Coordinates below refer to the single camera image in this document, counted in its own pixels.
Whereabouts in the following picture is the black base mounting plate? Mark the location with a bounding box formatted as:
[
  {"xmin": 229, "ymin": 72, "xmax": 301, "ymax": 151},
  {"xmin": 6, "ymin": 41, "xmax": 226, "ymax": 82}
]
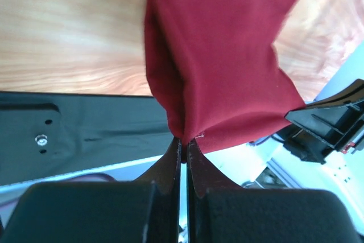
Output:
[{"xmin": 1, "ymin": 92, "xmax": 173, "ymax": 186}]

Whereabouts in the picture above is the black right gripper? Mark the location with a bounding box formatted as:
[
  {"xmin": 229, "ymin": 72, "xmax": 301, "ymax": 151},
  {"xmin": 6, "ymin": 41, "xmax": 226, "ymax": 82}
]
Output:
[{"xmin": 283, "ymin": 79, "xmax": 363, "ymax": 165}]

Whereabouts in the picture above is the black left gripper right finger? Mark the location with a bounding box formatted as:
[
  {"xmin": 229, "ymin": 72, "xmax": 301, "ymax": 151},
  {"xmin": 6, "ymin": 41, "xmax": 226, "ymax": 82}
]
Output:
[{"xmin": 186, "ymin": 138, "xmax": 245, "ymax": 243}]

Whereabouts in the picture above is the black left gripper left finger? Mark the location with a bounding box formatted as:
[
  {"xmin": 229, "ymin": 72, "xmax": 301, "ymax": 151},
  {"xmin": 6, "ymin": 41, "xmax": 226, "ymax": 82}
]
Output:
[{"xmin": 135, "ymin": 138, "xmax": 181, "ymax": 242}]

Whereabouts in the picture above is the aluminium frame rail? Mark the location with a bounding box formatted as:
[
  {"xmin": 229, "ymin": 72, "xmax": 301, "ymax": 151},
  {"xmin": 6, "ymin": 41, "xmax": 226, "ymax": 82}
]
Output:
[{"xmin": 252, "ymin": 145, "xmax": 363, "ymax": 192}]

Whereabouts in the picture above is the dark red t-shirt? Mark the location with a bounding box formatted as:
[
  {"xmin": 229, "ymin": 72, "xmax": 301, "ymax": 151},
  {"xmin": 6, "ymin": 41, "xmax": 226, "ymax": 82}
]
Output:
[{"xmin": 144, "ymin": 0, "xmax": 305, "ymax": 153}]

